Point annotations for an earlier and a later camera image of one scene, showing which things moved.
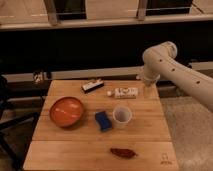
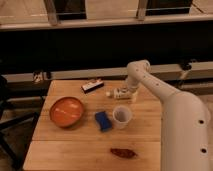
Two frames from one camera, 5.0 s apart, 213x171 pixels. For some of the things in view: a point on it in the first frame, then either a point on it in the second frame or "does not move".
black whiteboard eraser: x=92 y=85 does not move
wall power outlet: x=38 y=77 does not move
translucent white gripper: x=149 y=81 to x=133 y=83
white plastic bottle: x=123 y=92 does not move
